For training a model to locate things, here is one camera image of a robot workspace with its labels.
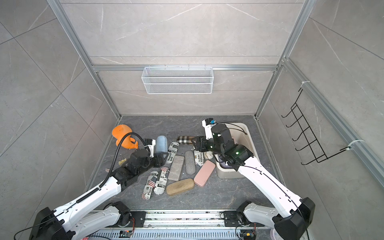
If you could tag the stone grey flat case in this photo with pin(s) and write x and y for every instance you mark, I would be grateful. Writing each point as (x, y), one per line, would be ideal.
(176, 168)

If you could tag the plaid glasses case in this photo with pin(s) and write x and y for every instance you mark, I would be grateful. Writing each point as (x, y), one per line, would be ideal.
(187, 140)

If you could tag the newspaper flag case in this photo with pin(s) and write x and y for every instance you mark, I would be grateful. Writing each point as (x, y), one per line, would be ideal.
(150, 185)
(162, 180)

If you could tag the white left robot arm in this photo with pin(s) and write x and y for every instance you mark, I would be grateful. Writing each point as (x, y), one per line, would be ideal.
(58, 224)

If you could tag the newspaper flag case left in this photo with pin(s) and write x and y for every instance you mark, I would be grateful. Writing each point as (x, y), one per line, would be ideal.
(150, 185)

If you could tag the pink flat case right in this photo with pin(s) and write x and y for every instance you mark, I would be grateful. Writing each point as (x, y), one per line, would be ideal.
(204, 173)

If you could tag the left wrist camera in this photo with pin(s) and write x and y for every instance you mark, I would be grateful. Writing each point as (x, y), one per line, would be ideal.
(149, 145)

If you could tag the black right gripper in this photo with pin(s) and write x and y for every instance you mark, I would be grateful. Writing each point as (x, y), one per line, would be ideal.
(201, 144)

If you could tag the newspaper print case centre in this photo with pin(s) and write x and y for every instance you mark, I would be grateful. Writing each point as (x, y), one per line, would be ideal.
(199, 158)

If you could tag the black wire hook rack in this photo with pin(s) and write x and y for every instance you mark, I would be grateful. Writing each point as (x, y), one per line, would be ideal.
(308, 136)

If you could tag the tan fabric case front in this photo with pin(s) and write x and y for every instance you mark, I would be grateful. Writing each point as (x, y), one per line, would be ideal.
(180, 187)

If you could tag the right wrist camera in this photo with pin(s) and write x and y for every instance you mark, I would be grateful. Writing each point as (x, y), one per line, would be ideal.
(207, 125)

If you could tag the white wire mesh basket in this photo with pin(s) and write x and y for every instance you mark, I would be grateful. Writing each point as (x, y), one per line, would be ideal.
(178, 80)

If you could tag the grey fabric case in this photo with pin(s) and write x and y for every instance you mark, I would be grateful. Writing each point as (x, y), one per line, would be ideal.
(190, 162)

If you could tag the orange plush toy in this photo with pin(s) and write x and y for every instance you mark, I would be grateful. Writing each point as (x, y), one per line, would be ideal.
(119, 132)

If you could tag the newspaper flag case right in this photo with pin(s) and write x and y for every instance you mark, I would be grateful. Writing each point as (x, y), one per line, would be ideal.
(162, 180)

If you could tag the map print glasses case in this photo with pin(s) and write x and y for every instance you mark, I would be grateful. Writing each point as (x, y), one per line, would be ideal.
(208, 155)

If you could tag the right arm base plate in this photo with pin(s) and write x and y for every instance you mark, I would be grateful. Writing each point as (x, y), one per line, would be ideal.
(234, 218)

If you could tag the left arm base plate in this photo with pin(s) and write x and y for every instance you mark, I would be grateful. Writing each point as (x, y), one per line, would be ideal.
(133, 219)

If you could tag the newspaper case under tan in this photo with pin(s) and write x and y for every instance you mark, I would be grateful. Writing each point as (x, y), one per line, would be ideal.
(172, 151)

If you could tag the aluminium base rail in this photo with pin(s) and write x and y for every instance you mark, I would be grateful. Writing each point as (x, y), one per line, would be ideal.
(170, 225)

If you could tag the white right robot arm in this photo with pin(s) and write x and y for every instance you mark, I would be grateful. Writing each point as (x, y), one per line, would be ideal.
(290, 215)

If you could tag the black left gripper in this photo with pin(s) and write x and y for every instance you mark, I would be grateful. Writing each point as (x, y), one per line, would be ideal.
(159, 160)

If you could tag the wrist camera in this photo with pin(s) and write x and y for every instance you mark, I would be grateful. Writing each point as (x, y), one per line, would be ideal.
(207, 125)
(149, 145)

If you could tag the beige plastic storage bin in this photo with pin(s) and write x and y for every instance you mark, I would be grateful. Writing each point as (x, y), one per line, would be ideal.
(242, 136)

